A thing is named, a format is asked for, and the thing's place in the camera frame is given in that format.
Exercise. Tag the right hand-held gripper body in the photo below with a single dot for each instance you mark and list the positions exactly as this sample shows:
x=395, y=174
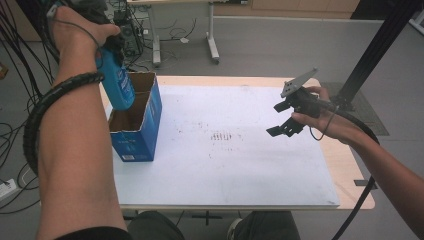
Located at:
x=305, y=101

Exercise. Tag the person's right leg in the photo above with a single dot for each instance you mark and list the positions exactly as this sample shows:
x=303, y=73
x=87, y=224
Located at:
x=266, y=226

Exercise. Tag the wooden cabinet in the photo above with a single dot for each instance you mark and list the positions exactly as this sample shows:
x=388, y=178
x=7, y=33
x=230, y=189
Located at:
x=286, y=8

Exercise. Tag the black computer tower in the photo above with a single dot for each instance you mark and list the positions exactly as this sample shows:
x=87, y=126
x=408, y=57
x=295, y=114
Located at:
x=128, y=33

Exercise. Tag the black metal stand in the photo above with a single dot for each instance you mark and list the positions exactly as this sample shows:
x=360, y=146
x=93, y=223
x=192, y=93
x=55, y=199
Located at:
x=376, y=50

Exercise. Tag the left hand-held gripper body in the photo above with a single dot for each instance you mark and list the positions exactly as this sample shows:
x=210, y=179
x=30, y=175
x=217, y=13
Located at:
x=91, y=10

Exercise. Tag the white board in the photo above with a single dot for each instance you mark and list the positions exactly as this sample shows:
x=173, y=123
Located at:
x=226, y=166

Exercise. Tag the white power strip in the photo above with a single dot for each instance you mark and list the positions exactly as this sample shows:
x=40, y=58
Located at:
x=7, y=190

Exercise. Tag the person's right hand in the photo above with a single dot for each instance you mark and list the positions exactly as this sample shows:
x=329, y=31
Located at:
x=333, y=128

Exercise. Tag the white desk with metal legs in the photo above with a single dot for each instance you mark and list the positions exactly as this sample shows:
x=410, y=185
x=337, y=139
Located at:
x=211, y=36

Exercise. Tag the blue cardboard box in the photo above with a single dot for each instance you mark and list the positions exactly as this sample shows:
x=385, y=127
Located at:
x=140, y=133

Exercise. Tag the person's shoe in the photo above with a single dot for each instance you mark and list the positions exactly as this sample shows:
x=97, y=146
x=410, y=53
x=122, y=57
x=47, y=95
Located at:
x=233, y=230

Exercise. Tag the person's left hand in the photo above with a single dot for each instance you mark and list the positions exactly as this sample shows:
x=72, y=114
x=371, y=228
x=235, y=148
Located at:
x=75, y=40

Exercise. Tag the blue bottle with white cap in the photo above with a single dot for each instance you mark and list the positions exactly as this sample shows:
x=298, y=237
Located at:
x=117, y=85

